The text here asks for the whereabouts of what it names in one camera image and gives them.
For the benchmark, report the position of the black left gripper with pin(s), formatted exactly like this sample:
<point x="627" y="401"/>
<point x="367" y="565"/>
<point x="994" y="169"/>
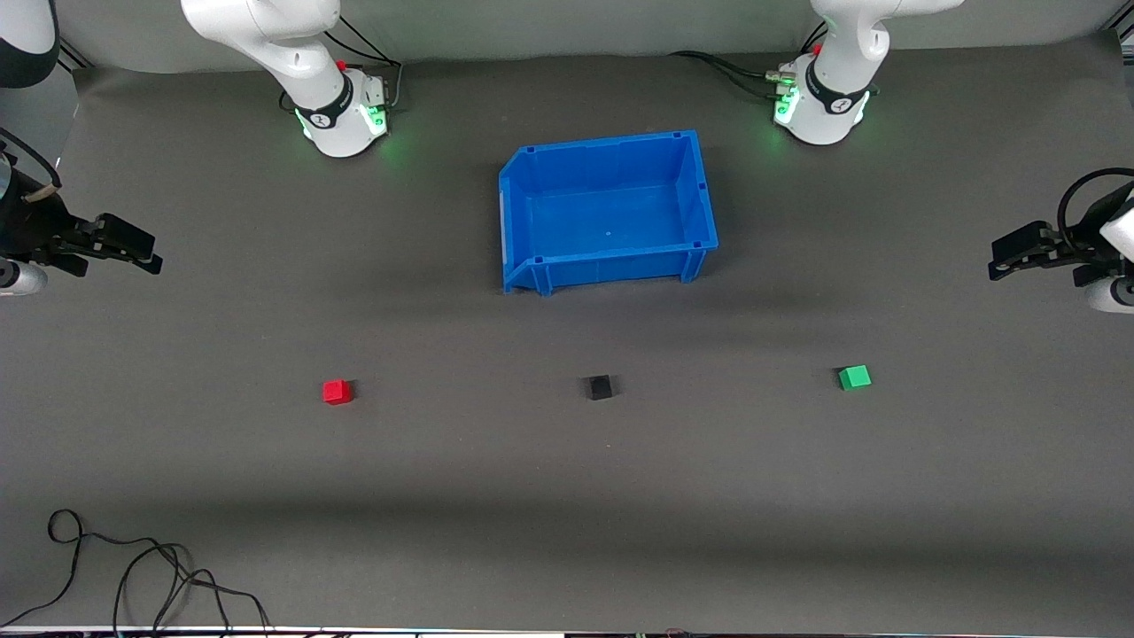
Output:
<point x="1083" y="245"/>

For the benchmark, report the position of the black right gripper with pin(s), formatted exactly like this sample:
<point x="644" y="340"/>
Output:
<point x="34" y="227"/>

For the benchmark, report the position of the small green cube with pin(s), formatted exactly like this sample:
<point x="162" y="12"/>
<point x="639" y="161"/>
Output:
<point x="854" y="377"/>

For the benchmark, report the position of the small red cube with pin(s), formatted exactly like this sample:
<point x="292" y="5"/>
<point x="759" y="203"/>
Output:
<point x="337" y="392"/>

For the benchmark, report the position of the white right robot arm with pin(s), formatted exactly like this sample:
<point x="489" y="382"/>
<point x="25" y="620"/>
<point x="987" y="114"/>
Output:
<point x="301" y="53"/>

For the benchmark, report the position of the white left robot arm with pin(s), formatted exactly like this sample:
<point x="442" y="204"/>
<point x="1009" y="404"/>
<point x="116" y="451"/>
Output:
<point x="833" y="106"/>

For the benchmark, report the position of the small black cube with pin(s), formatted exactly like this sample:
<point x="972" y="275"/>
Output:
<point x="599" y="387"/>

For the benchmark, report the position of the blue plastic storage bin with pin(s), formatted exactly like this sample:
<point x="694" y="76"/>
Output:
<point x="611" y="213"/>

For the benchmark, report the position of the dark grey table mat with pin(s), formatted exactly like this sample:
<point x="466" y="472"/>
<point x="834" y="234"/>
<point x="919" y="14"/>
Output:
<point x="567" y="496"/>

